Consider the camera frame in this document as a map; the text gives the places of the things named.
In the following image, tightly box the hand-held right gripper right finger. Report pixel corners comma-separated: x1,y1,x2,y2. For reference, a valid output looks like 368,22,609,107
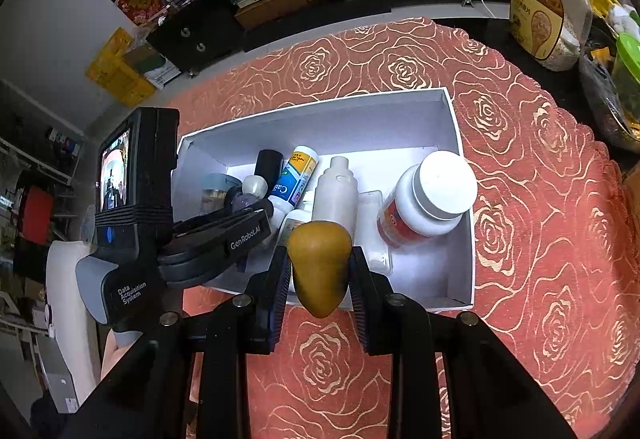
350,246,576,439

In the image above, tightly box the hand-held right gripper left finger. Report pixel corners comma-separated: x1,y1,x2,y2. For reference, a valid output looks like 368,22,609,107
60,246,293,439

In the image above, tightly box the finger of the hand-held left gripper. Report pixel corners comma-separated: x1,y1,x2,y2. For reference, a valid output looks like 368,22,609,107
160,217,273,287
172,201,271,242

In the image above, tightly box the toothpick jar blue lid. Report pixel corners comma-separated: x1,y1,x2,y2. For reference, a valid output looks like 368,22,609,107
200,173,244,216

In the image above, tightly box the purple nail polish bottle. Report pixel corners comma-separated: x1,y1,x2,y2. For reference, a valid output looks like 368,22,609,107
225,175,271,216

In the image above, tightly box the yellow gourd ornament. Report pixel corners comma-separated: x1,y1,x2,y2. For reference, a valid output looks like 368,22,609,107
287,220,353,318

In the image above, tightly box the white bottle holographic label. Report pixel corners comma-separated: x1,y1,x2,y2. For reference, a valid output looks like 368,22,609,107
277,210,316,248

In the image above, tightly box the white cardboard box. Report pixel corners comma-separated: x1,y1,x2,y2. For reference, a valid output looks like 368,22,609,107
170,88,476,314

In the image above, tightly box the clear plastic case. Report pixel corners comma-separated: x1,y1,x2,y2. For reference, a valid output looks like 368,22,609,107
357,190,394,276

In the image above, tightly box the black cylindrical spray bottle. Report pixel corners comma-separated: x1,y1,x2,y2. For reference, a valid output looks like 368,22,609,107
255,149,285,190

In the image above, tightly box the blue yellow label spray bottle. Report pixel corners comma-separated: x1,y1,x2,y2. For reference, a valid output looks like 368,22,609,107
267,145,320,222

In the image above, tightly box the plain white plastic bottle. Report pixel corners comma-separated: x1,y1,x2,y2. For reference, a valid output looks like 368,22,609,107
312,156,360,241

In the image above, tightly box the red label pill bottle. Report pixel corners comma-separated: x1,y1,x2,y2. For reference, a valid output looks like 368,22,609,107
377,151,479,250

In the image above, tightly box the person's left forearm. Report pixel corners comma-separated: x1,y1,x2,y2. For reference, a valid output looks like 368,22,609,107
101,334,135,381

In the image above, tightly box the black television cabinet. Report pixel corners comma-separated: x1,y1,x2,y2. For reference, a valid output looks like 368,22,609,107
145,0,512,76

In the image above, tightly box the large jar yellow lid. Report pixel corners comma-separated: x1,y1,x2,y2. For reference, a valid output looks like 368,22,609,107
509,0,594,72

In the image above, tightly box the jar green lid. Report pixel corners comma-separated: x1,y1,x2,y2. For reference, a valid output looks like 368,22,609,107
612,33,640,120

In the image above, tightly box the bag of cotton balls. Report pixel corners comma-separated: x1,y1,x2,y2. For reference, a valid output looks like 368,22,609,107
607,4,640,40

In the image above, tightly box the red wall poster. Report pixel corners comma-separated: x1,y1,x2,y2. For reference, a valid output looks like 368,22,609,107
116,0,166,26

